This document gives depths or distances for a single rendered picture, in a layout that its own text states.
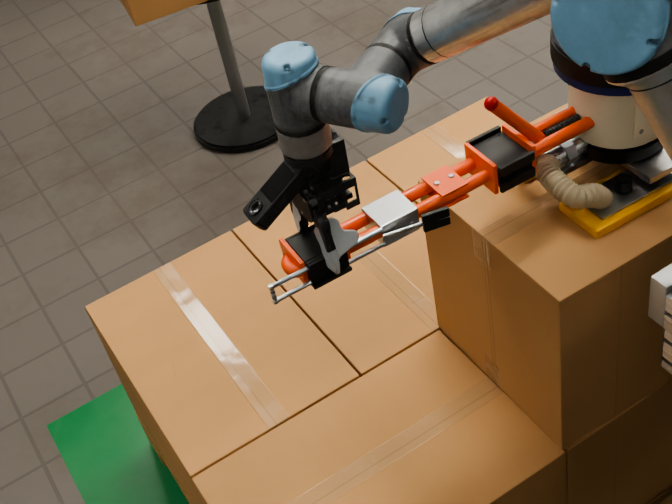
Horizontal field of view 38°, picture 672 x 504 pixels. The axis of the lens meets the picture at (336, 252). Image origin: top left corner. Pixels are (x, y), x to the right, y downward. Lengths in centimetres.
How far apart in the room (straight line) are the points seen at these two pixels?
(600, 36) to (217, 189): 258
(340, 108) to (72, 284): 215
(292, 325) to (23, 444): 105
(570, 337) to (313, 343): 66
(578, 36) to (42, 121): 333
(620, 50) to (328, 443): 114
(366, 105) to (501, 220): 54
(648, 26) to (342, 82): 43
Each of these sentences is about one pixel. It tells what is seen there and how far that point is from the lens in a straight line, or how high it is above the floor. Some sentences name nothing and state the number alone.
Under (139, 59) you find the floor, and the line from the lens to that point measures 436.
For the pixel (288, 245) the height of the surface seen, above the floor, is 109.
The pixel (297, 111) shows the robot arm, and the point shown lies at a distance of 131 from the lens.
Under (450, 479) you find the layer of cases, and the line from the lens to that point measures 186.
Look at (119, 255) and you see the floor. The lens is 335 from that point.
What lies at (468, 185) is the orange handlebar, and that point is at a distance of 158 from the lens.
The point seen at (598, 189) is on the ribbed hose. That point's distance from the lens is 167.
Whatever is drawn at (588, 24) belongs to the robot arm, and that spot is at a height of 156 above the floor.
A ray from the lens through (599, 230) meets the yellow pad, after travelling 167.
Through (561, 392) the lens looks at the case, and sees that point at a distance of 175.
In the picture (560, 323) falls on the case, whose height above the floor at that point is 89.
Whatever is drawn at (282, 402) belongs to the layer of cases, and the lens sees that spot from 202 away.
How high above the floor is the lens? 209
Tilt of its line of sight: 42 degrees down
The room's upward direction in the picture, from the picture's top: 13 degrees counter-clockwise
